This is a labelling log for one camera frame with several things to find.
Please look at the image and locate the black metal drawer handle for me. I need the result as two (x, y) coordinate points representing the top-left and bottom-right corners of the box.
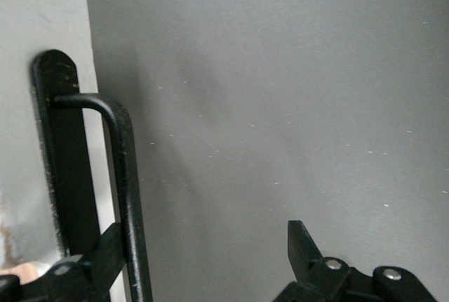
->
(30, 48), (154, 302)

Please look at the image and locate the white-fronted wooden drawer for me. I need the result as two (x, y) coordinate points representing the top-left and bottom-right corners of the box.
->
(0, 0), (127, 302)

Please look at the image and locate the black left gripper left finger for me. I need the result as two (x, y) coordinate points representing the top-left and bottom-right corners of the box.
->
(0, 223), (127, 302)

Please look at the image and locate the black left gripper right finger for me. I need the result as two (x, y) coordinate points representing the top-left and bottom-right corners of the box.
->
(273, 220), (438, 302)

